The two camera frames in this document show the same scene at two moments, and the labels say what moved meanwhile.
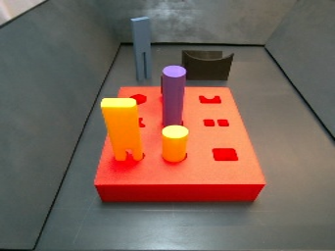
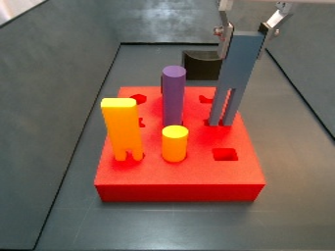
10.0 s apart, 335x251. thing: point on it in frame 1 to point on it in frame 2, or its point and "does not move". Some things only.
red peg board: (221, 171) does not move
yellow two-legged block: (121, 118) does not move
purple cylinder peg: (173, 77) does not move
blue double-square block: (141, 33) to (240, 67)
